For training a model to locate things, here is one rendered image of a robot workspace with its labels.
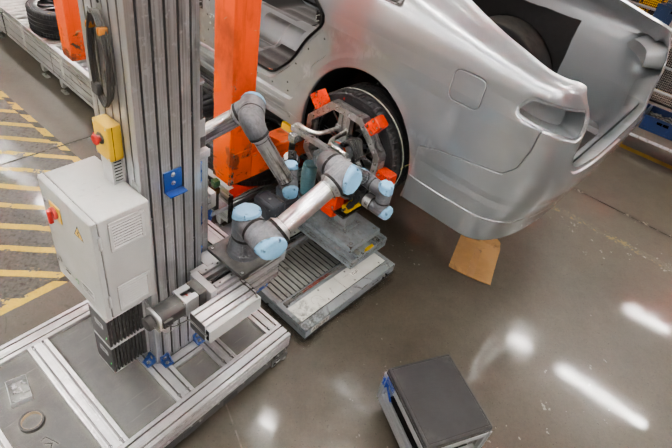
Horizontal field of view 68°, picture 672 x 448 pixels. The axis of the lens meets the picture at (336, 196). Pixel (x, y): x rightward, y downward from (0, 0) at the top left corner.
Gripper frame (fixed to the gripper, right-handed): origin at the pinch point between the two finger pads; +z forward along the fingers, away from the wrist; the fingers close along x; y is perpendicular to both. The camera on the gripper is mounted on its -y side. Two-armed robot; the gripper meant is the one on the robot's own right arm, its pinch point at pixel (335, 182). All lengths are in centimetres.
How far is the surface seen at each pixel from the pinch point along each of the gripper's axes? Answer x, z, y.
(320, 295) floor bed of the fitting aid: 6, -10, -75
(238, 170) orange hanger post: 15, 60, -21
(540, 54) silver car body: -193, -16, 41
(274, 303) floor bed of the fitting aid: 31, 3, -76
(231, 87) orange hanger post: 21, 61, 33
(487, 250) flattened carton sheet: -125, -57, -81
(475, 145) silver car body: -30, -53, 41
